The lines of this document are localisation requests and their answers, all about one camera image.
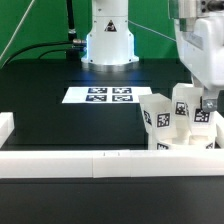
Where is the white round stool seat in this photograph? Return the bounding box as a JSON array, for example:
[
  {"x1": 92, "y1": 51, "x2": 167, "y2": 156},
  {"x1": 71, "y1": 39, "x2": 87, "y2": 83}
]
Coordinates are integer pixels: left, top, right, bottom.
[{"x1": 148, "y1": 133, "x2": 215, "y2": 150}]

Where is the thin grey cable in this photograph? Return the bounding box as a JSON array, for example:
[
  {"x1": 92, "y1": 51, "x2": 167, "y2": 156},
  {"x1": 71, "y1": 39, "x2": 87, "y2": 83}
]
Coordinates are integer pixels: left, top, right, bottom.
[
  {"x1": 128, "y1": 19, "x2": 178, "y2": 43},
  {"x1": 0, "y1": 0, "x2": 36, "y2": 63}
]

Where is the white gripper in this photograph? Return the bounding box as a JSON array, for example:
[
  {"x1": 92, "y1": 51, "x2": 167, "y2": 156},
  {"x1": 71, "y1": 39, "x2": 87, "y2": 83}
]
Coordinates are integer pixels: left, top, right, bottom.
[{"x1": 174, "y1": 14, "x2": 224, "y2": 112}]

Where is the thin grey cable right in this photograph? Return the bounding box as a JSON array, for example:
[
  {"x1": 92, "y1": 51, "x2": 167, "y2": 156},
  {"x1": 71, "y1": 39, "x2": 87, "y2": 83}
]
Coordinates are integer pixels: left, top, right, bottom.
[{"x1": 128, "y1": 19, "x2": 178, "y2": 43}]

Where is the white sheet with tags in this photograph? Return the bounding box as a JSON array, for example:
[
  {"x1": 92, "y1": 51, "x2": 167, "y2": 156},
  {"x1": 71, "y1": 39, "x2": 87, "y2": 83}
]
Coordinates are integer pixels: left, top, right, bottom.
[{"x1": 62, "y1": 86, "x2": 151, "y2": 104}]

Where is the black cable bundle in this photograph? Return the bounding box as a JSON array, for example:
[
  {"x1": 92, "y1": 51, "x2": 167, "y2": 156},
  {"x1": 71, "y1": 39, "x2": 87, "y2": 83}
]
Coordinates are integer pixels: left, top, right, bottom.
[{"x1": 0, "y1": 0, "x2": 88, "y2": 68}]

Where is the thin grey cable left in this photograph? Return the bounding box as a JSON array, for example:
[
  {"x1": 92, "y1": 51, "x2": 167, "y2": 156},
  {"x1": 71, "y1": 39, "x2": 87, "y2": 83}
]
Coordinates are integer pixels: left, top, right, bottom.
[{"x1": 0, "y1": 0, "x2": 36, "y2": 63}]

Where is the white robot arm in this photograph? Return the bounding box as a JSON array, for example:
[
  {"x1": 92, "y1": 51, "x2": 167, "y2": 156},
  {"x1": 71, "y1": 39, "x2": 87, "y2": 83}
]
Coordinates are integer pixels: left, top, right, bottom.
[{"x1": 82, "y1": 0, "x2": 224, "y2": 112}]

